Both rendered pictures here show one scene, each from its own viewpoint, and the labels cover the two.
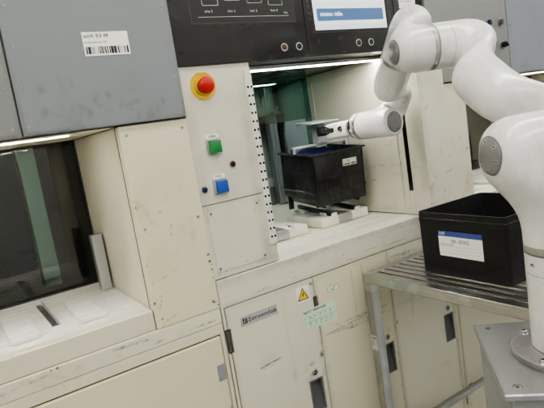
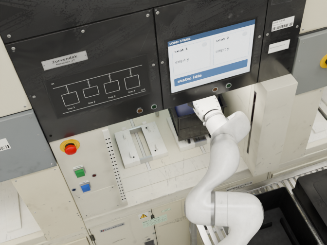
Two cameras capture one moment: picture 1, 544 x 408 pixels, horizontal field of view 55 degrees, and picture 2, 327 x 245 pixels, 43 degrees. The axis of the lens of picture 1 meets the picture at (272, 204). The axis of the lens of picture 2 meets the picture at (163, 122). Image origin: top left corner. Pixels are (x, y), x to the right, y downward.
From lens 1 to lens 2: 141 cm
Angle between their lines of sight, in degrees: 43
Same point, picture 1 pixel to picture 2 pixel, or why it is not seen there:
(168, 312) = (53, 235)
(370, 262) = not seen: hidden behind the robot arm
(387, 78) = not seen: hidden behind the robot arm
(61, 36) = not seen: outside the picture
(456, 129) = (303, 117)
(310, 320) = (147, 223)
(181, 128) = (54, 169)
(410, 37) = (192, 216)
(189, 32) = (55, 123)
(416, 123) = (257, 130)
